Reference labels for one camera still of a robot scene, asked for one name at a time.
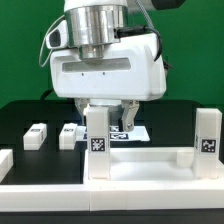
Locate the white desk tabletop panel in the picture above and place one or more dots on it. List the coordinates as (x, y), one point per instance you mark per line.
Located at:
(156, 164)

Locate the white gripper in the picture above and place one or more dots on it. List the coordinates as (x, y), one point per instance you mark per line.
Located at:
(130, 70)

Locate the fiducial marker sheet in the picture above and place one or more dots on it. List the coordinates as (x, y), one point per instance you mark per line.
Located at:
(138, 134)

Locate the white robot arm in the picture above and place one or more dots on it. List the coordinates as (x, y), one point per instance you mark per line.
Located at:
(94, 24)

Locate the white L-shaped obstacle fence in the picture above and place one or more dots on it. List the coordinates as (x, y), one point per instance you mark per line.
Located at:
(105, 195)

